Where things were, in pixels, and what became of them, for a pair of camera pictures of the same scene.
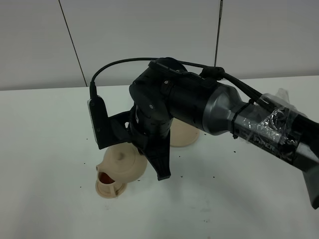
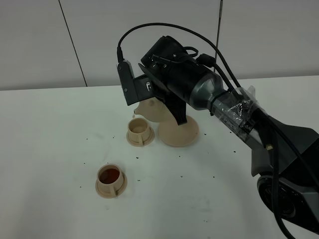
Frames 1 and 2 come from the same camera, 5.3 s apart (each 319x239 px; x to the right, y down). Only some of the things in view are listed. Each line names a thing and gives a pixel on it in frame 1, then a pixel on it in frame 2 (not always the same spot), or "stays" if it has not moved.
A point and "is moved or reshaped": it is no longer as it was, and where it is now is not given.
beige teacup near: x=107 y=187 stays
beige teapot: x=123 y=163 is moved or reshaped
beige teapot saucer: x=182 y=134 stays
